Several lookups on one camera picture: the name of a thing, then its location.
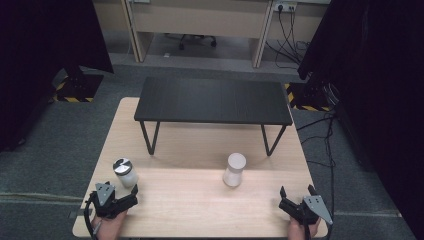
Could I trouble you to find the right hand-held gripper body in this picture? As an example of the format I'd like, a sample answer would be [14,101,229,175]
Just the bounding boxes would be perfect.
[278,195,334,226]

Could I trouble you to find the black curtain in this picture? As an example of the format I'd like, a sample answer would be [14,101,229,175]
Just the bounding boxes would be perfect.
[0,0,115,153]
[297,0,424,240]

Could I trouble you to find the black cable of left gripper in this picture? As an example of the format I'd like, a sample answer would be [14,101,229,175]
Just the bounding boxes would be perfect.
[82,194,98,240]

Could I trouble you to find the black shelf with metal legs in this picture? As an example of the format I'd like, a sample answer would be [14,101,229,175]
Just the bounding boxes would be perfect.
[133,76,294,157]

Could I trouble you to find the black office chair base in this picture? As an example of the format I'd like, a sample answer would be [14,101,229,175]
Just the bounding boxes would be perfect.
[164,32,218,51]

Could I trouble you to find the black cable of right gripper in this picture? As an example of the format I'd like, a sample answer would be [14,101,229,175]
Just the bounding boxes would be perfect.
[301,222,335,240]

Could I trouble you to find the black power cables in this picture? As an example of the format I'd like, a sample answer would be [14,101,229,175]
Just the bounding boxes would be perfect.
[265,6,312,70]

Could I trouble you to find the beige office desk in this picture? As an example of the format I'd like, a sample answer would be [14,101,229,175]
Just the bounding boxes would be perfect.
[92,0,332,70]

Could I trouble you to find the person's left hand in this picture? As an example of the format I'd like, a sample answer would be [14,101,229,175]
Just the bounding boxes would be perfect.
[90,210,129,240]

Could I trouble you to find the person's right hand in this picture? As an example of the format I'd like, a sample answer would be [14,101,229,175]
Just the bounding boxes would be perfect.
[287,217,322,240]

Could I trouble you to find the short jar with silver lid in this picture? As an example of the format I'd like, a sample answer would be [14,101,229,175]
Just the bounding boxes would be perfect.
[112,157,139,189]

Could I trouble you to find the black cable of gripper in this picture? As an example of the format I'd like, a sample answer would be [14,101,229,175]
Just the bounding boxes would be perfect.
[82,194,98,240]
[301,222,335,240]

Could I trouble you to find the tall glass jar white contents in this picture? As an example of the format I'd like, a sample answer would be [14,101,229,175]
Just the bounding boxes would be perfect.
[222,152,248,188]

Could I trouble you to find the white wall power outlet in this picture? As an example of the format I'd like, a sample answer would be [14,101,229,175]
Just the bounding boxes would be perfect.
[272,1,298,13]

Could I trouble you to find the black floor cables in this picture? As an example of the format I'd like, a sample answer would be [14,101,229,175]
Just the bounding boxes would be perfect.
[295,112,338,216]

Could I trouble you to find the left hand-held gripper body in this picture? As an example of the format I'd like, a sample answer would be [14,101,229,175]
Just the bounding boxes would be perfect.
[87,181,139,220]

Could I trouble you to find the black stand base striped tape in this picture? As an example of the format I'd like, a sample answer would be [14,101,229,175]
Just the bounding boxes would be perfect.
[49,67,105,104]
[284,80,335,113]

